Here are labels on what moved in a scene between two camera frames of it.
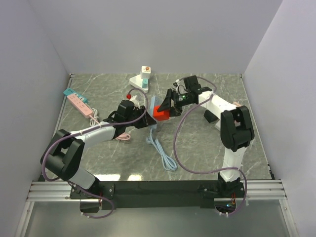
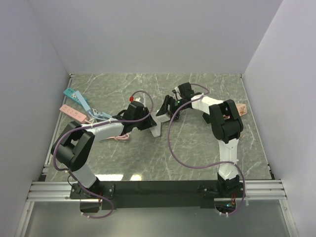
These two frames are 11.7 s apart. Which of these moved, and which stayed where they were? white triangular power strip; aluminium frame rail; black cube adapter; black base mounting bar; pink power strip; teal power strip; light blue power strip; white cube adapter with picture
Moved: light blue power strip; white cube adapter with picture; white triangular power strip; pink power strip
Stayed: black base mounting bar; teal power strip; black cube adapter; aluminium frame rail
